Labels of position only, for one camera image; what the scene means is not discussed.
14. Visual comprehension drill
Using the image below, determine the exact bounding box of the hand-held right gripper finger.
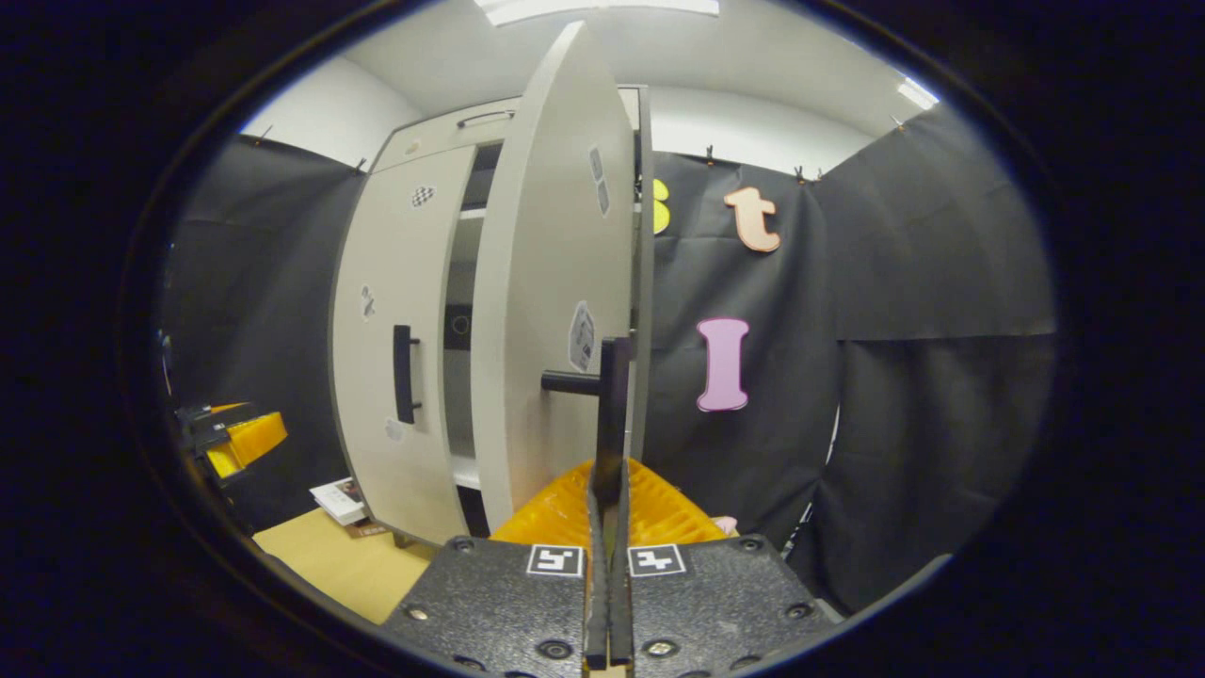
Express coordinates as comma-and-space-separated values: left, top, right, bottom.
381, 459, 611, 671
607, 459, 844, 674

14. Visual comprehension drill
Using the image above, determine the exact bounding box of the white magazine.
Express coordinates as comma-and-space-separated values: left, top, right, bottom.
309, 477, 370, 526

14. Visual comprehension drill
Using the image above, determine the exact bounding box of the large ceiling light panel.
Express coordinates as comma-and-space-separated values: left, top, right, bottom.
474, 0, 721, 26

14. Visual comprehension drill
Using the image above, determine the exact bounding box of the grey double-door shoe cabinet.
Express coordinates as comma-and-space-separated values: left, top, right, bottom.
328, 21, 655, 549

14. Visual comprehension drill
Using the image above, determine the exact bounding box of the black door handle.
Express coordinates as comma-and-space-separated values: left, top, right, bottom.
393, 325, 423, 425
541, 337, 634, 505

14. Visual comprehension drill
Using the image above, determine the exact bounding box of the grey cabinet door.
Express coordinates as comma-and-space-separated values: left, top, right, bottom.
329, 144, 478, 547
469, 21, 655, 533

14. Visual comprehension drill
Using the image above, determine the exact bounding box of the black backdrop cloth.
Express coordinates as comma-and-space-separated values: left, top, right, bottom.
160, 102, 1057, 618

